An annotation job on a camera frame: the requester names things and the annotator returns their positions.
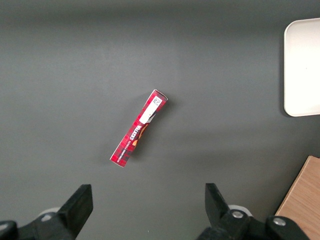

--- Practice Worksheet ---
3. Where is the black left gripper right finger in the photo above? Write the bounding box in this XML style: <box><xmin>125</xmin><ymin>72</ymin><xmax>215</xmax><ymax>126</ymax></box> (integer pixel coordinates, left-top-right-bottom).
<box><xmin>199</xmin><ymin>183</ymin><xmax>251</xmax><ymax>240</ymax></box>

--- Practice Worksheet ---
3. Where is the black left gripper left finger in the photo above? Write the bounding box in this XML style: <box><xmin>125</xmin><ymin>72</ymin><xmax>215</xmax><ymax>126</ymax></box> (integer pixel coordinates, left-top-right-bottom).
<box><xmin>27</xmin><ymin>184</ymin><xmax>94</xmax><ymax>240</ymax></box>

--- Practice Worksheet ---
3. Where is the beige plastic tray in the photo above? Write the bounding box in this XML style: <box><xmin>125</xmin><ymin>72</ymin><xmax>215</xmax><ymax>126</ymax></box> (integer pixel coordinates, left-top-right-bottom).
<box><xmin>283</xmin><ymin>17</ymin><xmax>320</xmax><ymax>118</ymax></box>

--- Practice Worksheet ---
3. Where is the wooden drawer cabinet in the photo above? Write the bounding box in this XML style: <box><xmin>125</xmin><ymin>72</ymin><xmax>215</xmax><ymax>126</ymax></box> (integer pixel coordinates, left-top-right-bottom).
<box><xmin>274</xmin><ymin>155</ymin><xmax>320</xmax><ymax>240</ymax></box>

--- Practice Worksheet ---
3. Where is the red shortbread cookie box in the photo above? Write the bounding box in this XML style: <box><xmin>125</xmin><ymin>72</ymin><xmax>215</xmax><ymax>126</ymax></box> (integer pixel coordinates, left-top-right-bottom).
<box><xmin>109</xmin><ymin>88</ymin><xmax>169</xmax><ymax>170</ymax></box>

